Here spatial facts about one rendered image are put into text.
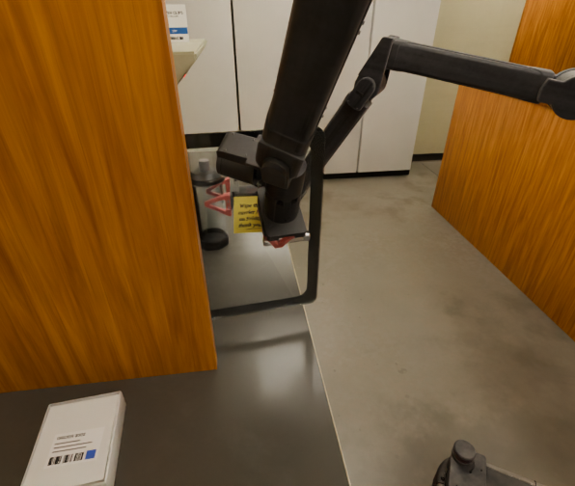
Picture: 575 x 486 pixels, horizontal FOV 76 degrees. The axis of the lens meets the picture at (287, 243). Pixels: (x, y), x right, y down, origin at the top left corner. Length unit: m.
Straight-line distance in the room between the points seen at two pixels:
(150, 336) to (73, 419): 0.17
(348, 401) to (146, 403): 1.27
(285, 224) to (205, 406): 0.37
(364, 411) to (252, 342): 1.13
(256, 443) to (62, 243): 0.45
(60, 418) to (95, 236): 0.32
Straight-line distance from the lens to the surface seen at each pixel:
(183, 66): 0.61
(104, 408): 0.76
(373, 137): 4.12
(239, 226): 0.71
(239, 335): 0.87
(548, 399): 2.27
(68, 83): 0.56
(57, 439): 0.76
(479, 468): 1.56
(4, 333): 0.81
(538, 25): 5.25
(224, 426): 0.73
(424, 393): 2.03
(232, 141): 0.54
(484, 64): 0.88
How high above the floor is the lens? 1.56
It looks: 32 degrees down
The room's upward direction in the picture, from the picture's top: straight up
